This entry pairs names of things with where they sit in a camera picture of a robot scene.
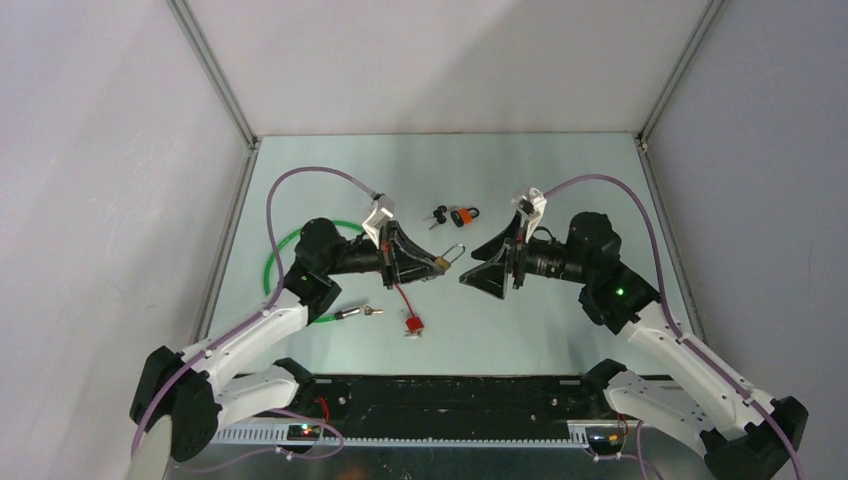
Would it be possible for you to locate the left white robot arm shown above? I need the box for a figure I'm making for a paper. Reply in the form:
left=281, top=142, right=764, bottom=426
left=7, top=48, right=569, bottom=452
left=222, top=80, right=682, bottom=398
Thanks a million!
left=130, top=218, right=450, bottom=462

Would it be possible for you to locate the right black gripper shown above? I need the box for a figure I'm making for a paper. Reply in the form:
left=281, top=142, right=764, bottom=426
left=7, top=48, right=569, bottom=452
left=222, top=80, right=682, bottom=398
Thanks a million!
left=459, top=210, right=592, bottom=299

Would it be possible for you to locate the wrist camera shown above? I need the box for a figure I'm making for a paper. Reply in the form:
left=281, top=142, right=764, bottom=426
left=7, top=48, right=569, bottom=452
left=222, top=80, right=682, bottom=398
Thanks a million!
left=511, top=187, right=547, bottom=240
left=361, top=194, right=395, bottom=246

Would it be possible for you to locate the slotted cable duct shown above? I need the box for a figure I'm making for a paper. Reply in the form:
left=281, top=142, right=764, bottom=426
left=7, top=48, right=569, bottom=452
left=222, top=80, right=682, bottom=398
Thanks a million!
left=211, top=422, right=589, bottom=448

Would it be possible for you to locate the orange padlock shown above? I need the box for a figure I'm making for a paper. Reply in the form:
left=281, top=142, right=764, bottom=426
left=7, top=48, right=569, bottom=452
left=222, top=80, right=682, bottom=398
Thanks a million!
left=450, top=207, right=480, bottom=228

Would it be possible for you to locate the aluminium frame post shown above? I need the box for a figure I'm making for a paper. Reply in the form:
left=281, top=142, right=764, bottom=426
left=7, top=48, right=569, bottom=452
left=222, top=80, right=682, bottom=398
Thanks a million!
left=166, top=0, right=258, bottom=149
left=635, top=0, right=728, bottom=153

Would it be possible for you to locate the left aluminium frame post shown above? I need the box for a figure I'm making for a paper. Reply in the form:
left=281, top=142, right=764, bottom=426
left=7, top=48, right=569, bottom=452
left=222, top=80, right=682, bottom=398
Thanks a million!
left=166, top=0, right=258, bottom=149

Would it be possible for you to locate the right aluminium frame post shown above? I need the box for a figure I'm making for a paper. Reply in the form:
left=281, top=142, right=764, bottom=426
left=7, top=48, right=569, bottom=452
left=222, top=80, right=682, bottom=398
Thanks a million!
left=635, top=0, right=728, bottom=153

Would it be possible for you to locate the green cable lock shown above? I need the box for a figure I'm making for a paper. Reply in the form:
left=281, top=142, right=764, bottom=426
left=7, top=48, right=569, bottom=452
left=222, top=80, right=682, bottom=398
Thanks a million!
left=263, top=218, right=382, bottom=324

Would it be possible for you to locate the red cable lock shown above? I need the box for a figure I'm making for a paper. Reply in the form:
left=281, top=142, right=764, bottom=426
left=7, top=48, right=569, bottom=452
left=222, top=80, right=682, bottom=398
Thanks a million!
left=394, top=283, right=424, bottom=338

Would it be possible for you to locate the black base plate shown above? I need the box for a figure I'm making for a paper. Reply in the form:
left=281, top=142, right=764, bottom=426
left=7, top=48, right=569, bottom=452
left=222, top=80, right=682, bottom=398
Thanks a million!
left=288, top=375, right=619, bottom=439

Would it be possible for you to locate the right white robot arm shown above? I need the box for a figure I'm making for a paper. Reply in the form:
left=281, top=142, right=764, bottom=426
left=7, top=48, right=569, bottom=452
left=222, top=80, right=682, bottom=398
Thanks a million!
left=460, top=212, right=808, bottom=479

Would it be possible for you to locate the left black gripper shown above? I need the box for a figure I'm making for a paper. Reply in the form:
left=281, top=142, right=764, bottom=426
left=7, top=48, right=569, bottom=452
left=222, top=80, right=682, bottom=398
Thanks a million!
left=324, top=220, right=444, bottom=290

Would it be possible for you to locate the small brass padlock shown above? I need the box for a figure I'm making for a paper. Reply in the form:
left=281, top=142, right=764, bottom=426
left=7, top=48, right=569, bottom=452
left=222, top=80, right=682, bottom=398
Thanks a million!
left=434, top=243, right=466, bottom=272

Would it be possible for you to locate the black keys bunch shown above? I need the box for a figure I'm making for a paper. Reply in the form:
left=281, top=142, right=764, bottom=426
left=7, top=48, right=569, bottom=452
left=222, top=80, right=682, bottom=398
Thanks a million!
left=423, top=205, right=453, bottom=230

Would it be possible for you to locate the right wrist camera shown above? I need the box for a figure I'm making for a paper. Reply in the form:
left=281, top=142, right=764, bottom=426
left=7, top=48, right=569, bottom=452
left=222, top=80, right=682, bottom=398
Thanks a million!
left=511, top=187, right=547, bottom=240

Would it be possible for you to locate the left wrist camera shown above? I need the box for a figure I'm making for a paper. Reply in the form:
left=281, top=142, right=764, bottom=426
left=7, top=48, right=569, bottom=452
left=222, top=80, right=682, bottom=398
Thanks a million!
left=361, top=194, right=395, bottom=246

